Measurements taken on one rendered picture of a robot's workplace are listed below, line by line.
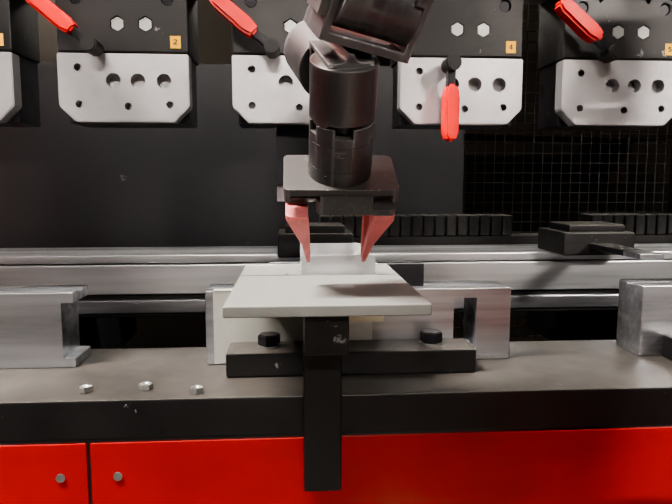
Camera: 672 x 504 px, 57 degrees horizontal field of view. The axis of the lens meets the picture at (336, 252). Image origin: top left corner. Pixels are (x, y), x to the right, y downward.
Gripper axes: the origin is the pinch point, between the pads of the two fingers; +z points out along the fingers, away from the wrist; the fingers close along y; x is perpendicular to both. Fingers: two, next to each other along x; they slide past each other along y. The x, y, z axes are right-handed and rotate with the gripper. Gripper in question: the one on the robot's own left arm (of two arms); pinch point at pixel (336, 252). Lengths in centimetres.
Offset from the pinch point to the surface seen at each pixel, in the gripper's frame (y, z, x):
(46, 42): 89, 37, -173
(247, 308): 8.2, -1.5, 10.0
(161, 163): 31, 25, -65
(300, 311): 3.7, -1.2, 10.1
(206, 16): 35, 32, -190
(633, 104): -37.8, -7.2, -20.3
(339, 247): -1.9, 11.2, -16.1
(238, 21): 10.1, -16.1, -21.4
